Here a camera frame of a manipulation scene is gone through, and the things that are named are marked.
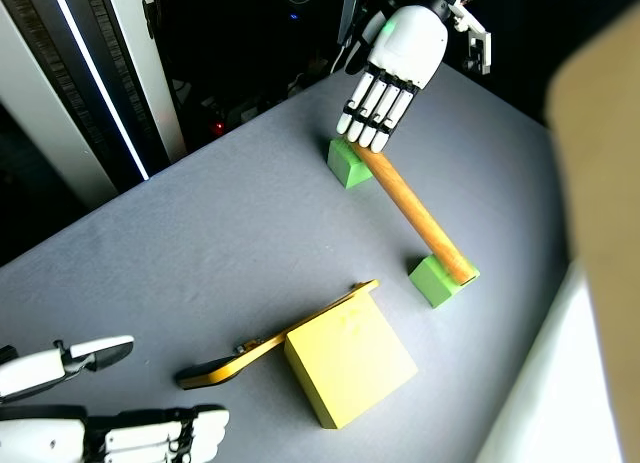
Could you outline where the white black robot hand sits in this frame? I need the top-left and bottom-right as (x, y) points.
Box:
(0, 335), (231, 463)
(335, 5), (449, 152)

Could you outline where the wooden rod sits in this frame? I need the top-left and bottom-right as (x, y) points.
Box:
(352, 142), (475, 285)

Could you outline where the yellow hacksaw with black handle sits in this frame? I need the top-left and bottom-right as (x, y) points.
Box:
(174, 279), (380, 390)

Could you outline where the green support block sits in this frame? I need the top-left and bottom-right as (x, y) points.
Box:
(408, 252), (481, 309)
(327, 137), (374, 189)

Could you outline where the brown cardboard sheet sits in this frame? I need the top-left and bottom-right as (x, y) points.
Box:
(544, 2), (640, 463)

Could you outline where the grey table cloth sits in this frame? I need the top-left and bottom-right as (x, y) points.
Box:
(0, 62), (574, 463)

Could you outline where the white LED light strip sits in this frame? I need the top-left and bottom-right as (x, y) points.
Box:
(49, 0), (151, 182)

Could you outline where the yellow cube block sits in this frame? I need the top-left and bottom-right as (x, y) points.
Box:
(283, 292), (419, 431)

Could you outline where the white backdrop board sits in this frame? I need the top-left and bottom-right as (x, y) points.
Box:
(474, 262), (626, 463)

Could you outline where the white cable with blue plug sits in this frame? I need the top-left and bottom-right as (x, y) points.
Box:
(329, 0), (362, 75)

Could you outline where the white frame post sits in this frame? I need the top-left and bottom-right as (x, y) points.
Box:
(102, 0), (189, 164)
(0, 0), (119, 209)

